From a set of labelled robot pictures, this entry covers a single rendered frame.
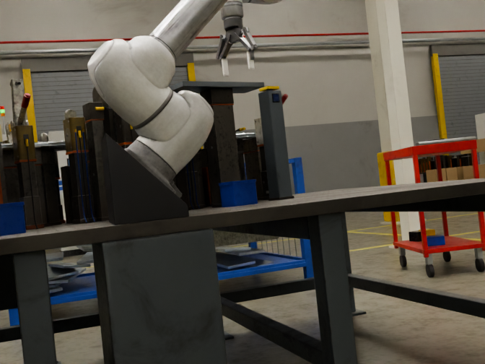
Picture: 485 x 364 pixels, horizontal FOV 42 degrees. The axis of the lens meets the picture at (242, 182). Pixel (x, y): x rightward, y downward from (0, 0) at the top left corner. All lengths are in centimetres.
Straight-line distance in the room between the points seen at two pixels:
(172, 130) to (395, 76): 495
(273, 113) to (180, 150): 84
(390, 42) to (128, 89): 508
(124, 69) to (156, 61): 9
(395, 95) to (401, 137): 42
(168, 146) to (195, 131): 9
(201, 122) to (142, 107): 17
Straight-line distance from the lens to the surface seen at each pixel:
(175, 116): 175
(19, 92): 230
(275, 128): 253
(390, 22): 665
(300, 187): 465
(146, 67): 173
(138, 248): 166
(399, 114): 650
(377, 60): 989
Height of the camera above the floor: 76
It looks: 1 degrees up
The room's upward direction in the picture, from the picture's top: 6 degrees counter-clockwise
